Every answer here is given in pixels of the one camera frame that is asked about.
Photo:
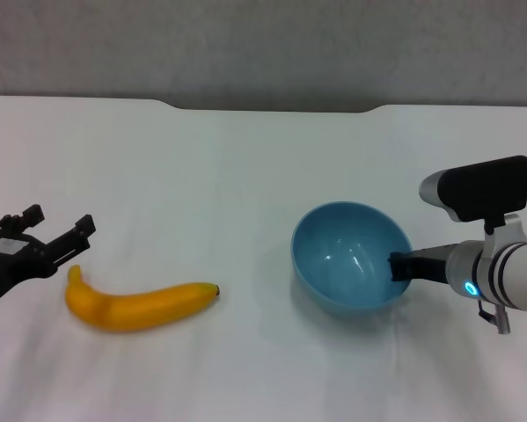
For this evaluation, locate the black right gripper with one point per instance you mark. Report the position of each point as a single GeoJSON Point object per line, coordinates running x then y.
{"type": "Point", "coordinates": [432, 266]}

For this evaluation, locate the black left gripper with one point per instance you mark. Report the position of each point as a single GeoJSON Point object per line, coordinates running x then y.
{"type": "Point", "coordinates": [12, 264]}

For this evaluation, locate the blue plastic bowl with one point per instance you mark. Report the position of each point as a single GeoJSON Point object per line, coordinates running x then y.
{"type": "Point", "coordinates": [342, 272]}

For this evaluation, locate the yellow banana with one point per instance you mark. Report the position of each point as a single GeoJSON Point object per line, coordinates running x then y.
{"type": "Point", "coordinates": [126, 310]}

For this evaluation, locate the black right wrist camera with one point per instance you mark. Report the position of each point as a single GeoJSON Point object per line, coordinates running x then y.
{"type": "Point", "coordinates": [487, 189]}

